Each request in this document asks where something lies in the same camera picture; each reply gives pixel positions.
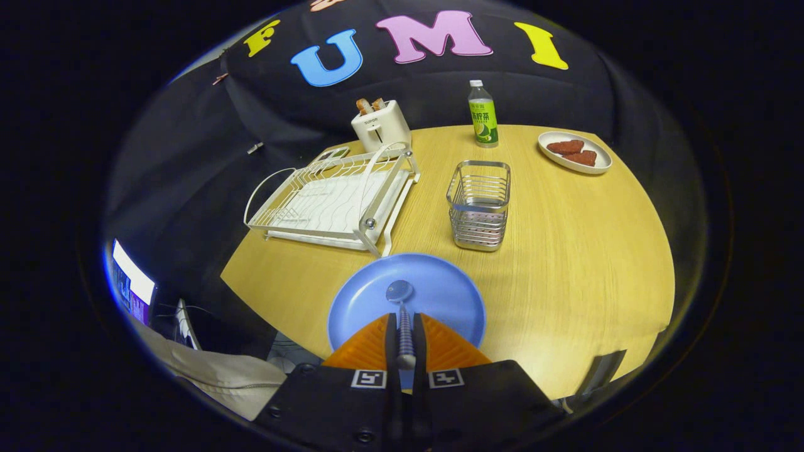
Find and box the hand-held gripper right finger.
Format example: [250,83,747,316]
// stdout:
[411,313,567,451]

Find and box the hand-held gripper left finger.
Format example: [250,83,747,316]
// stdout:
[254,313,403,452]

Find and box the metal spoon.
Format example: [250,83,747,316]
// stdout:
[385,279,418,370]

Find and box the blue plate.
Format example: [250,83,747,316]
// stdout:
[327,252,487,390]

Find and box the metal wire basket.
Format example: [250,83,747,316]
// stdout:
[445,159,512,253]

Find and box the white wire dish rack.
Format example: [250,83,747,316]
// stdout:
[243,142,422,259]

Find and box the white plate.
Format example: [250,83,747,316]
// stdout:
[537,131,614,175]

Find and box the beige cloth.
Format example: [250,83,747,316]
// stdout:
[134,319,288,422]

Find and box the computer monitor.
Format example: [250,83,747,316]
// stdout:
[111,238,156,326]

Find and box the divided seasoning tray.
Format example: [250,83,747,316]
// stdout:
[312,146,351,166]

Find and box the white toaster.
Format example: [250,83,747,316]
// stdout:
[350,99,413,154]

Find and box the green tea bottle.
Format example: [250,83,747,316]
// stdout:
[468,79,500,149]

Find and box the black table bracket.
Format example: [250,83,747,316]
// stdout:
[574,349,627,404]

